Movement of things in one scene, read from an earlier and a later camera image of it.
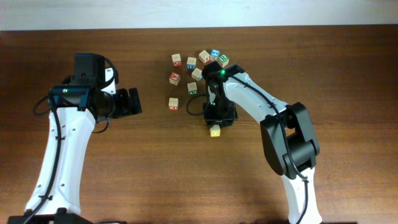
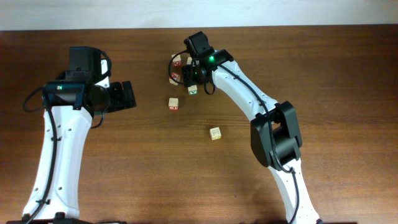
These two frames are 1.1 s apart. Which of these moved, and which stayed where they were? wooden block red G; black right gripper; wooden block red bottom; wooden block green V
Moved: black right gripper
Stayed: wooden block green V; wooden block red bottom; wooden block red G
